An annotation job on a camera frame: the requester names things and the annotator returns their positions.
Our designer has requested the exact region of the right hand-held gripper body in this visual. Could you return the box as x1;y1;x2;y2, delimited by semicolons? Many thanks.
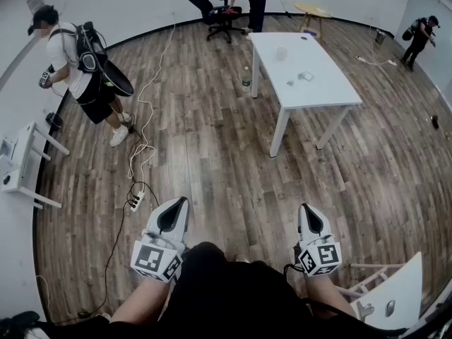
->
293;234;343;278

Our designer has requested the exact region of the black office chair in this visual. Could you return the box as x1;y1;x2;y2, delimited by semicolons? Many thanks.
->
183;0;247;44

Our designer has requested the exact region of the person's black clothing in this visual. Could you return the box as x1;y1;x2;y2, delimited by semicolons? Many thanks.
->
0;241;410;339

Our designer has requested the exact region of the person's left forearm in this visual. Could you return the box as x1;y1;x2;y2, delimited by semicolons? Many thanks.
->
108;275;174;325

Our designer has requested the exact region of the black box on floor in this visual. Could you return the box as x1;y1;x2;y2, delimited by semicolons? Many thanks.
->
44;110;65;131

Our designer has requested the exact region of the long white cable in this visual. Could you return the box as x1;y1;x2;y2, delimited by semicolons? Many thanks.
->
126;22;177;194

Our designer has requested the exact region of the person's right forearm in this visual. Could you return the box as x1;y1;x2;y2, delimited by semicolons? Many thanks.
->
302;273;358;319

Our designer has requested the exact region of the black round disc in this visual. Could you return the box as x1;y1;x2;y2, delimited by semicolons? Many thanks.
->
102;60;136;97

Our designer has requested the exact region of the white rectangular table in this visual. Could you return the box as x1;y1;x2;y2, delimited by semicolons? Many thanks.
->
248;31;364;159

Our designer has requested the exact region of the round yellow side table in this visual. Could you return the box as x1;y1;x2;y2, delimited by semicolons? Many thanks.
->
293;1;333;46

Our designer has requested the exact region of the black cable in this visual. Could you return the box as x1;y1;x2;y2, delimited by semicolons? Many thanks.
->
52;111;160;326

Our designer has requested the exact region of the overturned white table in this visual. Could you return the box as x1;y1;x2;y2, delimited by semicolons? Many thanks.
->
0;120;71;210
334;251;424;332

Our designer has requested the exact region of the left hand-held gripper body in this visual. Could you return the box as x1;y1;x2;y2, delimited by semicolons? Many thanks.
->
131;228;187;283

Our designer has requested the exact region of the white power strip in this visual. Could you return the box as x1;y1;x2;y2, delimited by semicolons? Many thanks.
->
355;55;397;67
129;190;147;213

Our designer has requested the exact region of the black backpack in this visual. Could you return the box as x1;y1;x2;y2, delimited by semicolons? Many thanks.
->
75;20;109;74

